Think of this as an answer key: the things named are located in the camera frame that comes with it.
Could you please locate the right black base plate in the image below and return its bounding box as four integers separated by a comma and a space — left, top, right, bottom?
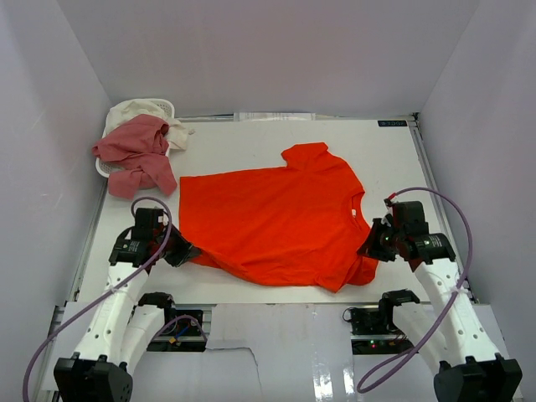
342, 307, 413, 356

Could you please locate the white laundry basket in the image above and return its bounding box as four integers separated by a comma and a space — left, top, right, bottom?
94, 96, 176, 177

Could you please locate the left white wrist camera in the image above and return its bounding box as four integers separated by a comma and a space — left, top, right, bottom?
154, 209, 169, 226

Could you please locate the pink t-shirt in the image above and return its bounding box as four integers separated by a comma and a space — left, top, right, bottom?
92, 114, 177, 199

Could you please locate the cream white t-shirt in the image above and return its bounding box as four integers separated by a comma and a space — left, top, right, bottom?
106, 98, 197, 152

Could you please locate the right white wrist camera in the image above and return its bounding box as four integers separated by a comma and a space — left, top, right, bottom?
382, 193, 396, 226

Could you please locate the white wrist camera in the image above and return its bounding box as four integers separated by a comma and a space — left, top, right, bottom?
154, 209, 169, 226
382, 193, 396, 226

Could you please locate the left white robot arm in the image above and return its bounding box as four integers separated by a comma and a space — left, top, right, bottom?
54, 208, 201, 401

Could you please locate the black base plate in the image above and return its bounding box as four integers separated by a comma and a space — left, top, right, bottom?
342, 307, 413, 356
147, 308, 210, 353

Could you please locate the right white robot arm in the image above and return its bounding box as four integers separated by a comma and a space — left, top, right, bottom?
358, 199, 523, 401

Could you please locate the orange t-shirt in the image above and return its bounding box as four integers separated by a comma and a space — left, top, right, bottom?
178, 142, 378, 292

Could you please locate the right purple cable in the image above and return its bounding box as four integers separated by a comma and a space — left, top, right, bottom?
356, 186, 474, 394

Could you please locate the dark label sticker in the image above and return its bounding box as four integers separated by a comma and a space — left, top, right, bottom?
378, 120, 408, 127

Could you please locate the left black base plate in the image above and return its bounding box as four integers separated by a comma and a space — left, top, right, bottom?
147, 308, 210, 353

